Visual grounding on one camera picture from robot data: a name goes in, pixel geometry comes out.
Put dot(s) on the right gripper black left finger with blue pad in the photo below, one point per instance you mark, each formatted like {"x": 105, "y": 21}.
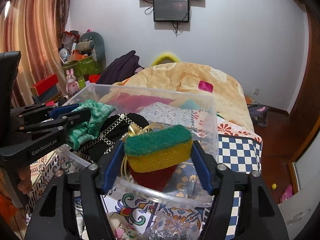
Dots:
{"x": 54, "y": 215}

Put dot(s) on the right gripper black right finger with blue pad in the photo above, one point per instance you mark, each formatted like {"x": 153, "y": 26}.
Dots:
{"x": 259, "y": 216}

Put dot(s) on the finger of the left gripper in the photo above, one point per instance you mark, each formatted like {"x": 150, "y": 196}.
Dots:
{"x": 35, "y": 127}
{"x": 41, "y": 110}

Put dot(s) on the green knitted cloth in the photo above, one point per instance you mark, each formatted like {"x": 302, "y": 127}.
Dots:
{"x": 90, "y": 129}

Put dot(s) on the green yellow sponge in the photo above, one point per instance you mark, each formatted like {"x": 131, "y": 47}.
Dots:
{"x": 158, "y": 150}

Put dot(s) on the bagged grey knitted item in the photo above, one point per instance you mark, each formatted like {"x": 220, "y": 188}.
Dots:
{"x": 166, "y": 227}

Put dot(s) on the person's left hand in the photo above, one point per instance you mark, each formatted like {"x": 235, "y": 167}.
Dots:
{"x": 25, "y": 180}

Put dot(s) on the red gift box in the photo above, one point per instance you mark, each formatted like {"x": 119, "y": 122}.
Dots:
{"x": 43, "y": 85}

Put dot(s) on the yellow ball on floor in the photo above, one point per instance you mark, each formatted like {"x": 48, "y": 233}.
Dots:
{"x": 274, "y": 186}

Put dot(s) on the pink toy on floor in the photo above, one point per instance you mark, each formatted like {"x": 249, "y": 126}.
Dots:
{"x": 288, "y": 193}

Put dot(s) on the pink bunny plush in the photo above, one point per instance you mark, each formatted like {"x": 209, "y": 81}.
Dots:
{"x": 72, "y": 85}

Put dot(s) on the patchwork patterned bedspread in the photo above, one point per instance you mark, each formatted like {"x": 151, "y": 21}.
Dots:
{"x": 239, "y": 149}

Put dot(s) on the green cardboard box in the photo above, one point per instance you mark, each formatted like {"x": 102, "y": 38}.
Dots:
{"x": 86, "y": 66}

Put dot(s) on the dark purple clothing pile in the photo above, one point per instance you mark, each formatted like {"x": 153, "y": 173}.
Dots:
{"x": 120, "y": 69}

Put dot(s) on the pink striped curtain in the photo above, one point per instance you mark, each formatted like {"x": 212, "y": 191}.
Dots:
{"x": 35, "y": 28}

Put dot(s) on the grey plush toy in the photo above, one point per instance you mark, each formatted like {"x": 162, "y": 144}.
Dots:
{"x": 93, "y": 43}

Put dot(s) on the wooden door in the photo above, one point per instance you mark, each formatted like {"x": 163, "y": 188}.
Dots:
{"x": 306, "y": 108}

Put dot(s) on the clear plastic storage box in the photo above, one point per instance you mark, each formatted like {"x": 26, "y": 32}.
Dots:
{"x": 167, "y": 108}

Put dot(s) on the purple bag on floor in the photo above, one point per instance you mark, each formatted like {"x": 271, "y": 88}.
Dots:
{"x": 258, "y": 114}

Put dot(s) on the yellow foam hoop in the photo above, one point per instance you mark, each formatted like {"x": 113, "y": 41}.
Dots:
{"x": 165, "y": 57}

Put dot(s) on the beige patterned blanket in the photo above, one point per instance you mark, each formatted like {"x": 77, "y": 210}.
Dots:
{"x": 200, "y": 79}

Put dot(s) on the small black wall monitor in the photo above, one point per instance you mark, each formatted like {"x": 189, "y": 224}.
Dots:
{"x": 171, "y": 10}

